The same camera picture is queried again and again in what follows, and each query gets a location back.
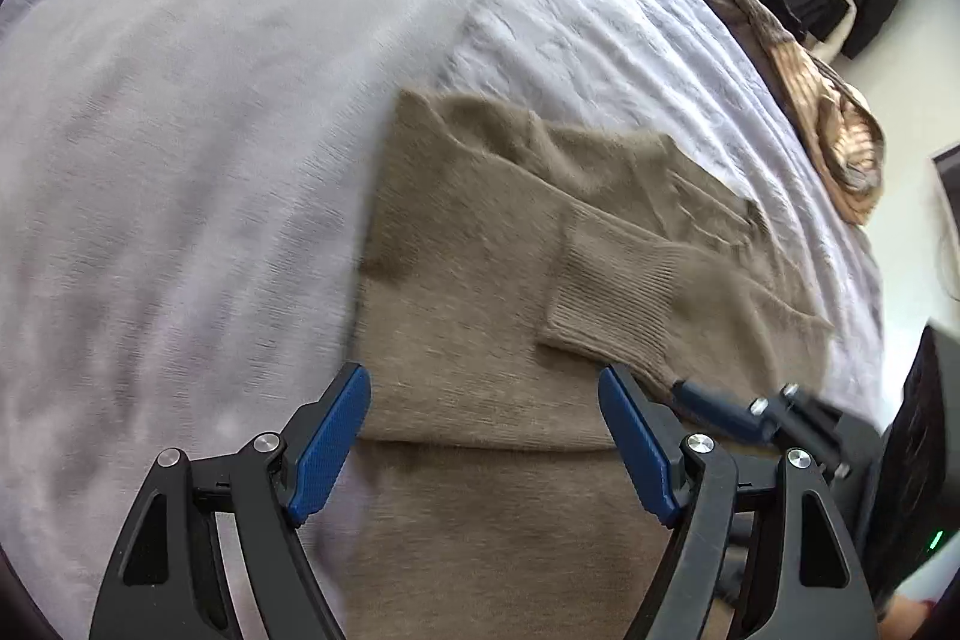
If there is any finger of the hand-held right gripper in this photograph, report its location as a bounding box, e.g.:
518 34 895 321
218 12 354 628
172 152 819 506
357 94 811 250
670 377 852 480

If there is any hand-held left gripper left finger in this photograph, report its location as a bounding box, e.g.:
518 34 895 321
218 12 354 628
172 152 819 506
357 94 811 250
90 362 373 640

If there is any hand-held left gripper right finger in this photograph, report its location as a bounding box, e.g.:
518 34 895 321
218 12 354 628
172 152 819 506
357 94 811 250
598 362 880 640

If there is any brown knit sweater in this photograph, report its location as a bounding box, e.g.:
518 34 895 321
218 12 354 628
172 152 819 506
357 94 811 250
322 87 837 640

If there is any lavender embossed blanket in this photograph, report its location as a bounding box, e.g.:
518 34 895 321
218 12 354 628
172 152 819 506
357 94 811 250
0 0 886 640

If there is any brown striped garment pile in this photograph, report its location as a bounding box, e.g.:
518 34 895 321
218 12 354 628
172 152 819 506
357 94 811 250
613 0 886 226

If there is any black garment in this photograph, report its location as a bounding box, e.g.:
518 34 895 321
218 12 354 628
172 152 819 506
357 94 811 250
724 0 807 45

